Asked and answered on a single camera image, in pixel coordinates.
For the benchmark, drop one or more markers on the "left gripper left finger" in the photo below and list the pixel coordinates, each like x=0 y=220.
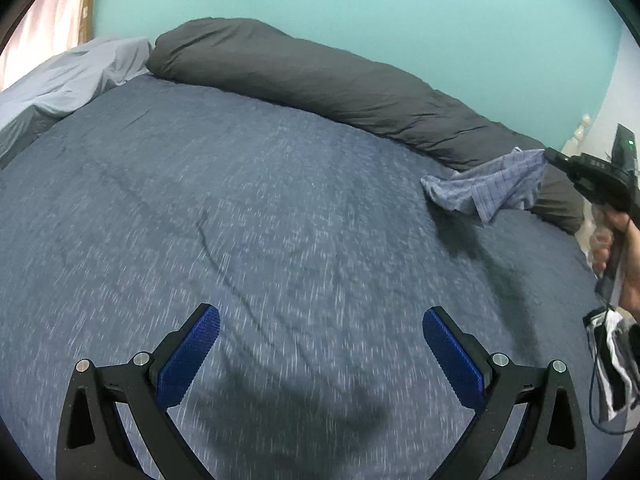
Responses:
x=92 y=441

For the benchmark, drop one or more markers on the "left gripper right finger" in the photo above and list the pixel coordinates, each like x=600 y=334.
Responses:
x=550 y=442

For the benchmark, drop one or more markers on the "blue plaid boxer shorts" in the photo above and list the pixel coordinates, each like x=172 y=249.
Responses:
x=511 y=181

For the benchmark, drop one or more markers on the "person's right hand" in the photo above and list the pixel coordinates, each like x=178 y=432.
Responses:
x=610 y=223

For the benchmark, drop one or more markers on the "cream ornate headboard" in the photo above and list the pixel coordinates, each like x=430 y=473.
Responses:
x=573 y=145

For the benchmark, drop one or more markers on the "black white striped garment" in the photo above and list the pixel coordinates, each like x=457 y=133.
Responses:
x=613 y=342

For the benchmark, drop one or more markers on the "dark blue patterned bedspread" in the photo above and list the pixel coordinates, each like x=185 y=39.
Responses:
x=318 y=247

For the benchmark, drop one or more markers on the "dark grey rolled duvet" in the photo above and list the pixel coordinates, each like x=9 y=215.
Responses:
x=255 y=59

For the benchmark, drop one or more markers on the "light grey bed sheet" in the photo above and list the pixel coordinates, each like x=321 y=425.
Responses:
x=63 y=84

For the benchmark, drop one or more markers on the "pink striped curtain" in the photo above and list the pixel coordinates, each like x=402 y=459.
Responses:
x=48 y=28

